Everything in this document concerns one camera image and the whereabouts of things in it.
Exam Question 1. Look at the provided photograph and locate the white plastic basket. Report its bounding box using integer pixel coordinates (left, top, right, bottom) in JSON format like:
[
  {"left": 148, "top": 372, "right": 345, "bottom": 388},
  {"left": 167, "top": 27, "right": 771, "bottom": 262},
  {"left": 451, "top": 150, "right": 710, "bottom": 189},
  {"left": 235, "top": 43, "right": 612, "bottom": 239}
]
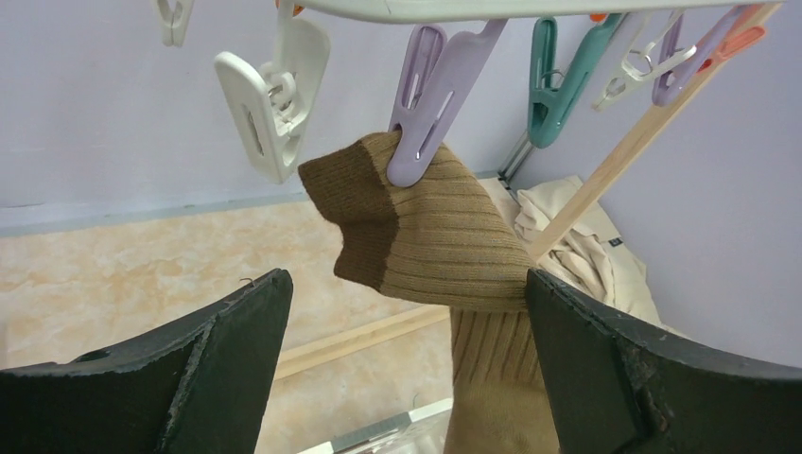
[{"left": 301, "top": 398, "right": 453, "bottom": 454}]

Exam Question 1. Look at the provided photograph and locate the purple plastic clothespin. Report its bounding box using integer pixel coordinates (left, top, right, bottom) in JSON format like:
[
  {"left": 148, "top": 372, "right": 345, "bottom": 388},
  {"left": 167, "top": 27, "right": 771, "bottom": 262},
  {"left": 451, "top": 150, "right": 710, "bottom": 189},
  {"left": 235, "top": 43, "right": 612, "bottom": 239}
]
[
  {"left": 652, "top": 5, "right": 751, "bottom": 107},
  {"left": 387, "top": 19, "right": 507, "bottom": 187}
]

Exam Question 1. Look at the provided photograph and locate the beige cloth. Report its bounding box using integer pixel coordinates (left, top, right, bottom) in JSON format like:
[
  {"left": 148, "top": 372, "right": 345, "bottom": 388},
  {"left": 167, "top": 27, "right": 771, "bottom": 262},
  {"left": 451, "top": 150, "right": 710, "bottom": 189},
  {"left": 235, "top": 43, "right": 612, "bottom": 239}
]
[{"left": 480, "top": 176, "right": 679, "bottom": 334}]

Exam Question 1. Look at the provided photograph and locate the pink plastic clothespin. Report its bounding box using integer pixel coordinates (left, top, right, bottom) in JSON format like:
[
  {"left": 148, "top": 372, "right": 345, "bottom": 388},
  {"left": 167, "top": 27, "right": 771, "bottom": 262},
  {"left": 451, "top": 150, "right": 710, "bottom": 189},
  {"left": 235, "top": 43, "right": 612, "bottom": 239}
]
[{"left": 697, "top": 4, "right": 767, "bottom": 73}]

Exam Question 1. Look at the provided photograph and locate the wooden rack frame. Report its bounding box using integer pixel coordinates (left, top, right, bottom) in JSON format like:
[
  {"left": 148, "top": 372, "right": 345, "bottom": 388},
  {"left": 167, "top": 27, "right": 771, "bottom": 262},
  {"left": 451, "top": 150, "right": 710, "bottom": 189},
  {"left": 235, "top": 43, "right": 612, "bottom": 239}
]
[{"left": 272, "top": 0, "right": 784, "bottom": 383}]

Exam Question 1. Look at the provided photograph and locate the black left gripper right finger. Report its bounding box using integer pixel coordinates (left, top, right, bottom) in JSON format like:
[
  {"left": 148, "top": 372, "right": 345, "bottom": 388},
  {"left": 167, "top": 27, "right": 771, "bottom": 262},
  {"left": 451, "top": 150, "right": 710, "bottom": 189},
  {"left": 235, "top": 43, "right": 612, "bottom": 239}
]
[{"left": 526, "top": 270, "right": 801, "bottom": 453}]

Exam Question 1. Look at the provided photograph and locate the white plastic clothespin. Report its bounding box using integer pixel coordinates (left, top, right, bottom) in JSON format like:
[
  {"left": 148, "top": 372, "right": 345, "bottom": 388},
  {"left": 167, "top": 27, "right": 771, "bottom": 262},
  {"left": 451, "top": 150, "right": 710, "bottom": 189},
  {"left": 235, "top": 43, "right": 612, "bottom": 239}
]
[{"left": 592, "top": 9, "right": 694, "bottom": 112}]

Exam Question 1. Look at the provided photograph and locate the teal plastic clothespin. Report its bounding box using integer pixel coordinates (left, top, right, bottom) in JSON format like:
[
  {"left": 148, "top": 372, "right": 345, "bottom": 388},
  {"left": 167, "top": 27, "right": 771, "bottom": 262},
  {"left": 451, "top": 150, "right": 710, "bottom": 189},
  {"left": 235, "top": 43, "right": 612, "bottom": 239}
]
[{"left": 528, "top": 13, "right": 624, "bottom": 148}]

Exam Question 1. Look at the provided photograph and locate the white clip hanger frame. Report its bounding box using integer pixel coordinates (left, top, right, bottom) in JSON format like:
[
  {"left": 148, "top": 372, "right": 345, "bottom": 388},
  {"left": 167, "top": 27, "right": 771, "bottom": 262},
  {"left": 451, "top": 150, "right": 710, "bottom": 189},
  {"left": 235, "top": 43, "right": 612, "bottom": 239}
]
[{"left": 298, "top": 0, "right": 738, "bottom": 24}]

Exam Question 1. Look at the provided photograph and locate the tan brown sock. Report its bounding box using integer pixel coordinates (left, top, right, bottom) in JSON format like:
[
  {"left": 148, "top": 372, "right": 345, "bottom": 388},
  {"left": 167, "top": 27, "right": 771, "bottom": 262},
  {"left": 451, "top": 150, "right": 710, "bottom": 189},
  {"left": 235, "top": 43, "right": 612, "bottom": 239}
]
[{"left": 298, "top": 132, "right": 559, "bottom": 453}]

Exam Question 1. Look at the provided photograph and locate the white end clothespin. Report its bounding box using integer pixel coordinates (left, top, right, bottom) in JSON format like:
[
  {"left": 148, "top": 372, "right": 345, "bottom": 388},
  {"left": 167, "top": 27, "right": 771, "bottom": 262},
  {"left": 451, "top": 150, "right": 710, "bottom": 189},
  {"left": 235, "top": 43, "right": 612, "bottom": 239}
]
[{"left": 214, "top": 1, "right": 331, "bottom": 184}]

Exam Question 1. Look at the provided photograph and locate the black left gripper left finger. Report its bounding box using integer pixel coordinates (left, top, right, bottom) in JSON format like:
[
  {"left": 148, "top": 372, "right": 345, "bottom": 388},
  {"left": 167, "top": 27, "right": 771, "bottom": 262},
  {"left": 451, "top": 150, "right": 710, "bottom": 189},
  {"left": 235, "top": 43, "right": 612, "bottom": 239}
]
[{"left": 1, "top": 269, "right": 293, "bottom": 453}]

